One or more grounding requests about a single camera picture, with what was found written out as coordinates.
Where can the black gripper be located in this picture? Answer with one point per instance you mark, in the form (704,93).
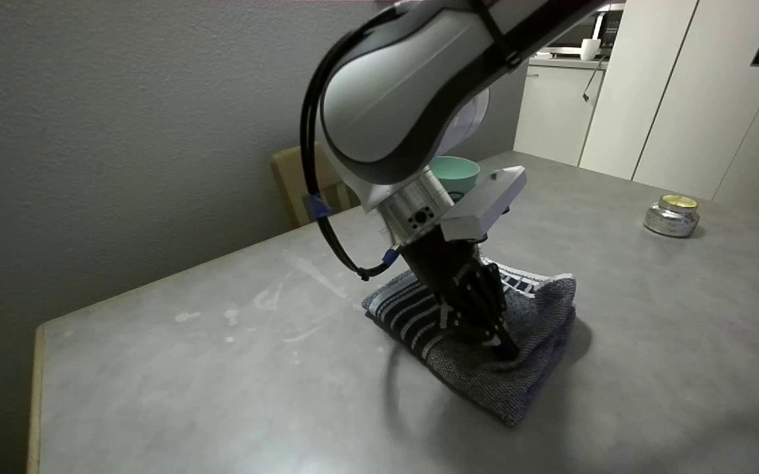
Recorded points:
(449,273)

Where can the grey towel with white stripes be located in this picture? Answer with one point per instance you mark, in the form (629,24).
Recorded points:
(495,387)

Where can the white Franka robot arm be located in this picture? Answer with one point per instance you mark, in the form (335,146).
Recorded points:
(414,89)

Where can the teal ceramic bowl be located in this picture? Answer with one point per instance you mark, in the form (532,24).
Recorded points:
(459,176)

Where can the glass jar with yellow candle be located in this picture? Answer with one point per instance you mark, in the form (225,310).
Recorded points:
(671,218)

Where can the wooden chair with solid back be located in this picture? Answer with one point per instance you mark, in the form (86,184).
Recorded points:
(296,185)

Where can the white counter cabinet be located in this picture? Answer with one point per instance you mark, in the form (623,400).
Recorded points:
(555,110)

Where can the white tall cabinet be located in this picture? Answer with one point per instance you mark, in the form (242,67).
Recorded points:
(704,96)

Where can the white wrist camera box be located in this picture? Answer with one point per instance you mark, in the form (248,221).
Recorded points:
(485,207)

